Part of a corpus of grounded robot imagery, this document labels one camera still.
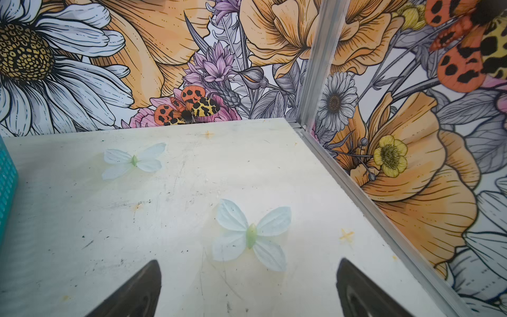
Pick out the aluminium frame corner post right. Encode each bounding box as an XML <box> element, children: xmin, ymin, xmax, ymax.
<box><xmin>297</xmin><ymin>1</ymin><xmax>350</xmax><ymax>133</ymax></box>

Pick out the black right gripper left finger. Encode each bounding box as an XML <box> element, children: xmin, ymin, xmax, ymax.
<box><xmin>86</xmin><ymin>260</ymin><xmax>162</xmax><ymax>317</ymax></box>

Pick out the teal plastic mesh basket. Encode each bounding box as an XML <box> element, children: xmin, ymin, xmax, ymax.
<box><xmin>0</xmin><ymin>139</ymin><xmax>18</xmax><ymax>243</ymax></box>

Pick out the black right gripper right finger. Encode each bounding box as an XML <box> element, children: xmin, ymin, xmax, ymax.
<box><xmin>336</xmin><ymin>258</ymin><xmax>413</xmax><ymax>317</ymax></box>

